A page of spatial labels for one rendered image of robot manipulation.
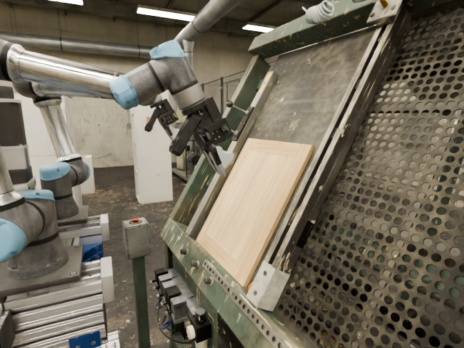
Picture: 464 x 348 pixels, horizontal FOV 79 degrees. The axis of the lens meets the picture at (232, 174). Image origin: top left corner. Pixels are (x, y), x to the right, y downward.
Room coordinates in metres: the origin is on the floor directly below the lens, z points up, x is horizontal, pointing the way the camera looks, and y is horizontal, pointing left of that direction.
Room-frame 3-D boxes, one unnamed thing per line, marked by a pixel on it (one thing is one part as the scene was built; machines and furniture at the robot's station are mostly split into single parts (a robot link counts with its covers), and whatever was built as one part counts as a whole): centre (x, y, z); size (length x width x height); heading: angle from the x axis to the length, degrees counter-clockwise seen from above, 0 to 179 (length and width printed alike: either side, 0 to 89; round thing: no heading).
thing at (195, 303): (1.06, 0.24, 0.69); 0.50 x 0.14 x 0.24; 29
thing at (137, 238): (1.41, 0.51, 0.84); 0.12 x 0.12 x 0.18; 29
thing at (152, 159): (5.09, 1.47, 1.03); 0.61 x 0.58 x 2.05; 25
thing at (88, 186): (5.54, 3.11, 0.36); 0.58 x 0.45 x 0.72; 115
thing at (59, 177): (1.22, 0.78, 1.20); 0.13 x 0.12 x 0.14; 179
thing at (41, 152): (3.28, 2.18, 0.88); 0.90 x 0.60 x 1.75; 25
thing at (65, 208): (1.22, 0.78, 1.09); 0.15 x 0.15 x 0.10
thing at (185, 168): (6.94, 1.04, 1.10); 1.37 x 0.70 x 2.20; 25
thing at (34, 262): (0.77, 0.58, 1.09); 0.15 x 0.15 x 0.10
